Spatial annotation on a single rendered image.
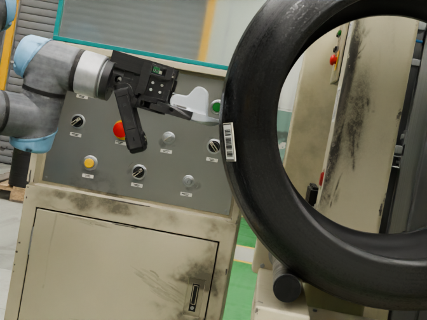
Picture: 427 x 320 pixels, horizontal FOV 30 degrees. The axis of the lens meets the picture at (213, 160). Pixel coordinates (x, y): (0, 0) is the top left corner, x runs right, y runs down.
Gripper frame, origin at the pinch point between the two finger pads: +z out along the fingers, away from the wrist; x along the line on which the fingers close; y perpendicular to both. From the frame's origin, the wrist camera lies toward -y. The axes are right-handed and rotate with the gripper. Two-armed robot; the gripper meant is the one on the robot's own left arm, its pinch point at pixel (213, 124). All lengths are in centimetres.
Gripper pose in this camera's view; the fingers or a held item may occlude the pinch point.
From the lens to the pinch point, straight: 135.0
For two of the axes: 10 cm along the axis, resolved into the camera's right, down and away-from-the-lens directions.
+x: 0.7, -0.3, 10.0
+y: 2.9, -9.6, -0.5
